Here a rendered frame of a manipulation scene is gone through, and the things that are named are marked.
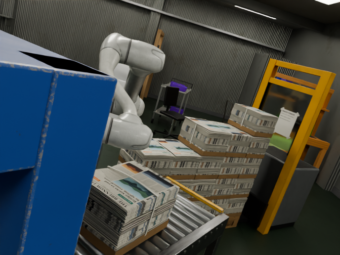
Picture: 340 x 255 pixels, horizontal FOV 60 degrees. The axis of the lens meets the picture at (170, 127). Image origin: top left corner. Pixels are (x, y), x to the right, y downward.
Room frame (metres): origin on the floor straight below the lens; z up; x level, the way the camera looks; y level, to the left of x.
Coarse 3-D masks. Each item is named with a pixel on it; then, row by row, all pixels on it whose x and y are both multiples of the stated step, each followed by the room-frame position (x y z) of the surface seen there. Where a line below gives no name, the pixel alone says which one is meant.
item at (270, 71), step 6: (270, 60) 3.56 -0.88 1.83; (276, 60) 3.51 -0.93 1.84; (270, 66) 3.53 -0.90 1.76; (276, 66) 3.57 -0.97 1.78; (270, 72) 3.51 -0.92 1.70; (264, 78) 3.55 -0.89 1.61; (264, 84) 3.53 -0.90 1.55; (270, 84) 3.56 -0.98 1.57; (258, 90) 3.57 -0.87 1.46; (264, 90) 3.50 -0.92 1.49; (258, 96) 3.54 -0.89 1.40; (264, 96) 3.53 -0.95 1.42; (258, 102) 3.52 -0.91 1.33; (258, 108) 3.50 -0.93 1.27
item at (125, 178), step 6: (108, 168) 1.23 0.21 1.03; (114, 174) 1.19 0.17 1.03; (120, 174) 1.21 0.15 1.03; (126, 180) 1.17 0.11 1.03; (132, 180) 1.18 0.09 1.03; (138, 186) 1.14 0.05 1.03; (144, 192) 1.10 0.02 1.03; (150, 192) 1.12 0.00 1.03; (156, 192) 1.14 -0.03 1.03; (156, 204) 1.12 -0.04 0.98; (150, 210) 1.09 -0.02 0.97; (150, 216) 1.10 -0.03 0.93; (150, 222) 1.12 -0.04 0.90; (144, 228) 1.10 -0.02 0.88
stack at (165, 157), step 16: (160, 144) 2.46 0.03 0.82; (176, 144) 2.57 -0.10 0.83; (128, 160) 2.25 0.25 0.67; (144, 160) 2.09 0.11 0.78; (160, 160) 2.18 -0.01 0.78; (176, 160) 2.28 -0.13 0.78; (192, 160) 2.39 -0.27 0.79; (208, 160) 2.51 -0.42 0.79; (224, 160) 2.63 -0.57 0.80; (240, 160) 2.78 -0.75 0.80; (208, 192) 2.59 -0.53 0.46; (224, 192) 2.73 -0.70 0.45; (208, 208) 2.64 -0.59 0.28; (224, 208) 2.78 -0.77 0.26
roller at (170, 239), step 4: (160, 232) 1.23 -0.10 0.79; (164, 232) 1.23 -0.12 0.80; (160, 236) 1.22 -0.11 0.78; (164, 236) 1.21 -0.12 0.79; (168, 236) 1.21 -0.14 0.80; (172, 236) 1.22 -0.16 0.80; (164, 240) 1.20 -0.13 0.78; (168, 240) 1.19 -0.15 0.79; (172, 240) 1.19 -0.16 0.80; (176, 240) 1.19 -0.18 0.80; (172, 244) 1.18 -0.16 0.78
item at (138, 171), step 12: (120, 168) 1.26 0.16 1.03; (132, 168) 1.29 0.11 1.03; (144, 168) 1.33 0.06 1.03; (144, 180) 1.21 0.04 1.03; (156, 180) 1.25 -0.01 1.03; (168, 180) 1.29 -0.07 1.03; (168, 192) 1.18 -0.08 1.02; (168, 204) 1.22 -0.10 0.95; (156, 216) 1.16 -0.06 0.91; (168, 216) 1.26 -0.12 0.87
